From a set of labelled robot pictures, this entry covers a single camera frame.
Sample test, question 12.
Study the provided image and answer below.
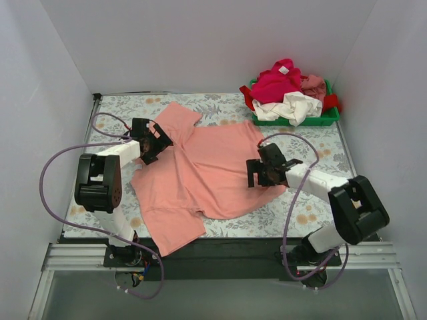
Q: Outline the salmon pink t shirt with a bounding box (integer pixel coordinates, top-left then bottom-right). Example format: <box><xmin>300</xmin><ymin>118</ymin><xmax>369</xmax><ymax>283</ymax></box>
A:
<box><xmin>131</xmin><ymin>102</ymin><xmax>286</xmax><ymax>256</ymax></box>

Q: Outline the magenta t shirt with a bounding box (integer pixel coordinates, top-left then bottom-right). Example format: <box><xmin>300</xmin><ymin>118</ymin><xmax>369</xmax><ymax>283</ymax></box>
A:
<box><xmin>250</xmin><ymin>59</ymin><xmax>301</xmax><ymax>104</ymax></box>

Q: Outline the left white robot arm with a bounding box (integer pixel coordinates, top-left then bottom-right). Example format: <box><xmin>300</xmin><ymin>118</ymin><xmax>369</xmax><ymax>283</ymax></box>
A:
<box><xmin>74</xmin><ymin>118</ymin><xmax>173</xmax><ymax>267</ymax></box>

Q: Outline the dusty pink t shirt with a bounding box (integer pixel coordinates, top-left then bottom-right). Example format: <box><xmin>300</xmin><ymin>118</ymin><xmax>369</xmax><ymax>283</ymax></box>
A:
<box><xmin>300</xmin><ymin>75</ymin><xmax>327</xmax><ymax>101</ymax></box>

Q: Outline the aluminium frame rail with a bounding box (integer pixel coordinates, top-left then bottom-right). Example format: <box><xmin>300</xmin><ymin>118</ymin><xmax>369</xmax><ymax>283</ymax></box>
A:
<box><xmin>28</xmin><ymin>241</ymin><xmax>416</xmax><ymax>319</ymax></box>

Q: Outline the white t shirt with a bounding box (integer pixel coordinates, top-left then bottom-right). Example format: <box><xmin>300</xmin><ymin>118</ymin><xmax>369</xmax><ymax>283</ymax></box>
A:
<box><xmin>252</xmin><ymin>91</ymin><xmax>323</xmax><ymax>127</ymax></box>

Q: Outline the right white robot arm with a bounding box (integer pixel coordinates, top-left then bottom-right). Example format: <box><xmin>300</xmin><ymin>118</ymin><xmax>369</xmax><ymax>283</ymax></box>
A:
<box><xmin>246</xmin><ymin>143</ymin><xmax>390</xmax><ymax>265</ymax></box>

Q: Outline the red t shirt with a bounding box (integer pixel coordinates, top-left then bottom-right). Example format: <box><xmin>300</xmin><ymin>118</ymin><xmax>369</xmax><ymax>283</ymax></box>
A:
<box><xmin>239</xmin><ymin>85</ymin><xmax>339</xmax><ymax>113</ymax></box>

